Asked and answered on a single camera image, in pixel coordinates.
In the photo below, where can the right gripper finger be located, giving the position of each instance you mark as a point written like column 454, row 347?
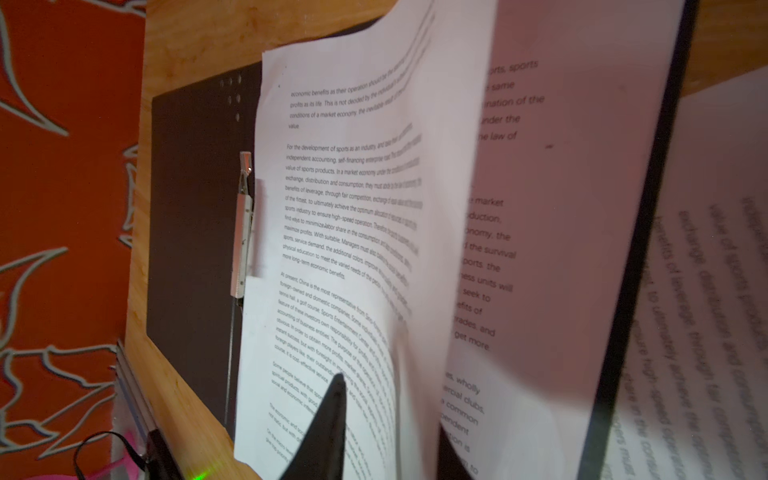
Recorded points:
column 321, row 453

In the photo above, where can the paper sheet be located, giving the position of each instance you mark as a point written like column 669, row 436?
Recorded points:
column 570, row 113
column 692, row 402
column 364, row 155

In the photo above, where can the grey clip folder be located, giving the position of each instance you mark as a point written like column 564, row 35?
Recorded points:
column 203, row 211

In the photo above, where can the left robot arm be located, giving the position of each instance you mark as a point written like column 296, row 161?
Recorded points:
column 138, row 448

